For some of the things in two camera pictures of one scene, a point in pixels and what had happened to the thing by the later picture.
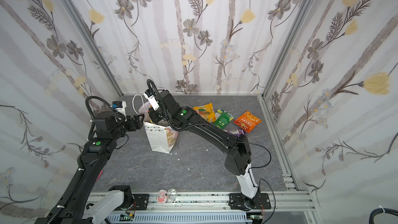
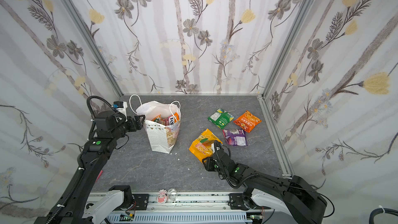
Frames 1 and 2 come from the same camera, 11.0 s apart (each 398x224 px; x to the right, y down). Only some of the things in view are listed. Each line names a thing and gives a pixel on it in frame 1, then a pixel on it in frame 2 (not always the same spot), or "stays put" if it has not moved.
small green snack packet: (222, 118) stays put
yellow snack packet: (207, 111) to (202, 148)
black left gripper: (138, 124) stays put
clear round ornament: (172, 194) stays put
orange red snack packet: (247, 121) stays put
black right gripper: (155, 118) to (213, 157)
